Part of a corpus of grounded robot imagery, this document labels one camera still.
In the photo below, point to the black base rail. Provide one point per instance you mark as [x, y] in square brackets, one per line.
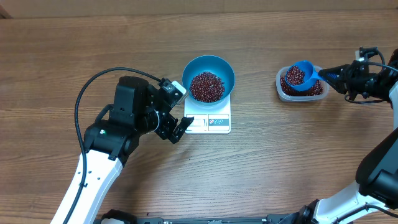
[117, 216]

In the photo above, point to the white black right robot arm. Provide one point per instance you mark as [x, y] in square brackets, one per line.
[375, 185]

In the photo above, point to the clear plastic bean container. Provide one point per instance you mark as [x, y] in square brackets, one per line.
[295, 99]

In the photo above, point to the red beans in bowl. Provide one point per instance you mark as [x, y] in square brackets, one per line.
[207, 87]

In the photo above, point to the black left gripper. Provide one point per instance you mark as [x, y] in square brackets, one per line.
[165, 132]

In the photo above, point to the blue plastic measuring scoop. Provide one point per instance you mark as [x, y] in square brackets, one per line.
[301, 76]

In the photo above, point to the teal blue bowl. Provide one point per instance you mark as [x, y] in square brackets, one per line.
[213, 64]

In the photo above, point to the white digital kitchen scale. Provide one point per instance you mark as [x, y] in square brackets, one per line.
[209, 118]

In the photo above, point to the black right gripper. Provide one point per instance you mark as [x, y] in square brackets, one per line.
[346, 76]

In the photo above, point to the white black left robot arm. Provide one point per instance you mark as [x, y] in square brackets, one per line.
[138, 108]

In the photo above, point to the red adzuki beans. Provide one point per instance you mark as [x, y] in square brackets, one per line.
[317, 89]

